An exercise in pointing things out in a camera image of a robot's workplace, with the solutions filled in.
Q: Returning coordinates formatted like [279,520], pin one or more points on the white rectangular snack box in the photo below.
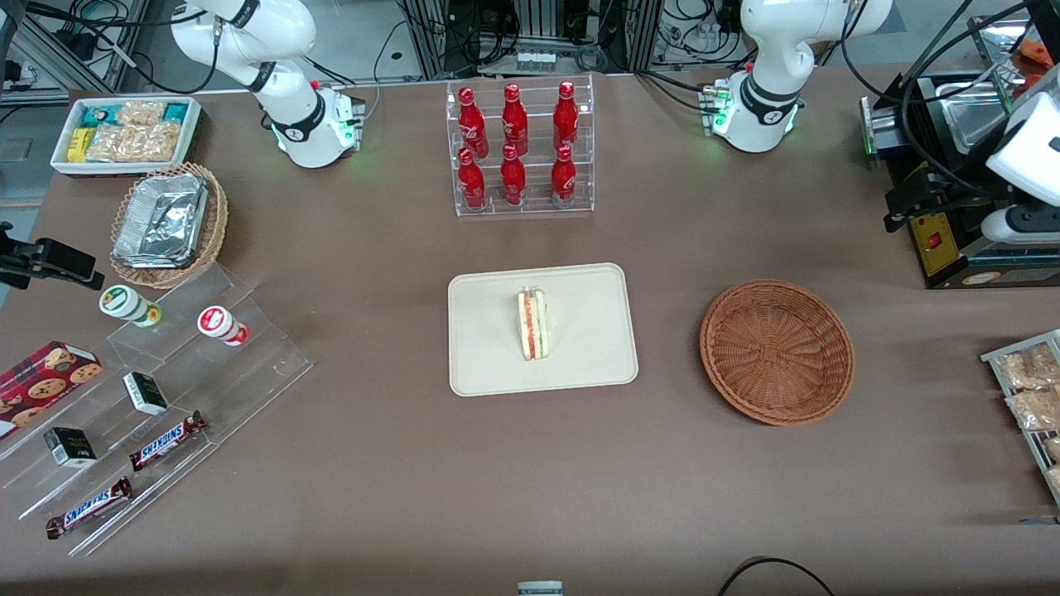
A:
[193,124]

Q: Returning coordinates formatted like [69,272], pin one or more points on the silver metal side box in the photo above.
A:
[883,126]

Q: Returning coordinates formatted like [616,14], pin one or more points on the round brown wicker basket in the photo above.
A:
[778,352]

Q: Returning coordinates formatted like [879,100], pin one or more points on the red fried food piece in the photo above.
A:
[1042,54]
[1035,83]

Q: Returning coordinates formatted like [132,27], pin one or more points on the small grey device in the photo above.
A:
[540,588]

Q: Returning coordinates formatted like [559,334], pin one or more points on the black food warmer machine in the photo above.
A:
[1027,280]

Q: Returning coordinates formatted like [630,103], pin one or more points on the aluminium profile equipment rack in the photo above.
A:
[431,41]

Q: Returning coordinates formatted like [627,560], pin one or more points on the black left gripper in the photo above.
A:
[959,185]

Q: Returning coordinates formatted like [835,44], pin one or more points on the green lid white cup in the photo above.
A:
[124,302]

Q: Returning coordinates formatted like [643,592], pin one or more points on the yellow snack packet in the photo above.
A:
[78,145]

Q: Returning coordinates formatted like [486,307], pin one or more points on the white power strip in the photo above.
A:
[536,61]

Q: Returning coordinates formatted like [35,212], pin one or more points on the small black carton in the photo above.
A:
[146,394]
[70,448]

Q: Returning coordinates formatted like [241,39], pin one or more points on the cream plastic tray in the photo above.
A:
[480,331]

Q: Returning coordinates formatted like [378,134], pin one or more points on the teal snack packet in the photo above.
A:
[96,114]
[175,112]

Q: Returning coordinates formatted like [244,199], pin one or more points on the light oval wicker basket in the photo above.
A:
[213,240]

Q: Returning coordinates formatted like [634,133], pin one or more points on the red lid white cup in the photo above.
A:
[217,323]

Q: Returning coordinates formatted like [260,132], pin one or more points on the steel food pan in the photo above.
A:
[973,122]

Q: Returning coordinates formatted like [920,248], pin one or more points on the clear acrylic bottle rack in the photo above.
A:
[538,209]

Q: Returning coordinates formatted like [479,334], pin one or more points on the triangle sandwich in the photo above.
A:
[534,327]

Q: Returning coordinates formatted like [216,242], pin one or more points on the red cookie box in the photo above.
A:
[41,385]

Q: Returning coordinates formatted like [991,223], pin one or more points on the snickers chocolate bar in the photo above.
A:
[89,507]
[166,441]

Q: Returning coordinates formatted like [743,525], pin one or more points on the aluminium foil tray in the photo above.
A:
[161,219]

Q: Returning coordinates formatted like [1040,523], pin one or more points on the clear acrylic stepped stand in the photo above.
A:
[248,372]

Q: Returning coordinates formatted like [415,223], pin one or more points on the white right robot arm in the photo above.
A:
[306,132]

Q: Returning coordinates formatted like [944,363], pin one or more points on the red cola bottle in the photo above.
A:
[472,124]
[514,124]
[513,178]
[566,120]
[472,182]
[563,178]

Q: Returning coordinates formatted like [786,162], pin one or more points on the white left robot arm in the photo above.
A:
[766,108]

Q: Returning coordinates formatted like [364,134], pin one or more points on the clear bagged snack packet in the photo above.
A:
[1053,480]
[1035,409]
[1027,367]
[1052,449]

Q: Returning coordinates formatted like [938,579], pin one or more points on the clear cracker snack packet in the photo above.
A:
[141,112]
[132,142]

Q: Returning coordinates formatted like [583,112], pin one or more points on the black camera clamp mount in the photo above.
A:
[58,258]

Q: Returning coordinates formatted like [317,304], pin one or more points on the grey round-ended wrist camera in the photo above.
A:
[1019,223]

